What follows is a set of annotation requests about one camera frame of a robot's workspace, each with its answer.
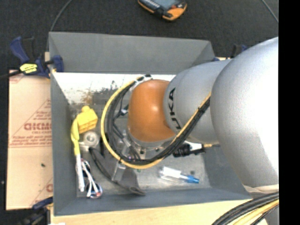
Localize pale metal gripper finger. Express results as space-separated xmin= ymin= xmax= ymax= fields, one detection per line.
xmin=111 ymin=160 xmax=128 ymax=182

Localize grey metal bin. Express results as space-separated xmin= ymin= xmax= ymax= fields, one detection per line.
xmin=48 ymin=31 xmax=253 ymax=217

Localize brown cardboard board red print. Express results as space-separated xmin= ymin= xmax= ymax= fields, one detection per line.
xmin=5 ymin=68 xmax=54 ymax=211

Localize white cord red blue ends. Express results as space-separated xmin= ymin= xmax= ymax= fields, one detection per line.
xmin=81 ymin=158 xmax=104 ymax=199

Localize black cylinder on white bracket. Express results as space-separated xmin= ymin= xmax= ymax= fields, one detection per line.
xmin=172 ymin=142 xmax=213 ymax=158

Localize yellow plug with cable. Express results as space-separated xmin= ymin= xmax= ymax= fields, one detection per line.
xmin=70 ymin=105 xmax=99 ymax=193

